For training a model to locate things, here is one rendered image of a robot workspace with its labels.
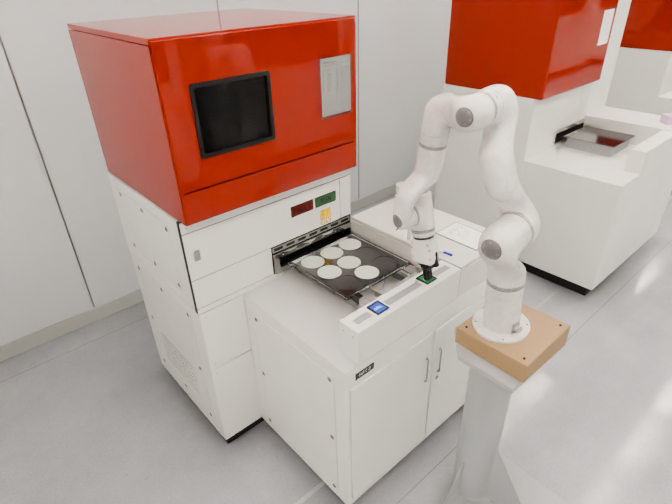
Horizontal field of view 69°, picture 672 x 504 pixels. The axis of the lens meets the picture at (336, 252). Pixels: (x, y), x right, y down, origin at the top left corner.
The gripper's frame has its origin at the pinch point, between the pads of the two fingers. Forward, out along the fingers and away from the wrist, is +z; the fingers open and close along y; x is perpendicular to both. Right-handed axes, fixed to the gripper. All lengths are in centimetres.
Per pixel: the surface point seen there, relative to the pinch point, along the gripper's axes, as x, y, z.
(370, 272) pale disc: -5.1, -25.9, 3.2
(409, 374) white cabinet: -12.5, -3.9, 39.3
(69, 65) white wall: -49, -190, -100
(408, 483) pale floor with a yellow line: -16, -10, 98
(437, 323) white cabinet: 3.1, -0.6, 23.0
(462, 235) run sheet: 36.1, -10.4, -0.5
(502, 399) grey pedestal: 1, 28, 44
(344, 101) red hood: 8, -41, -63
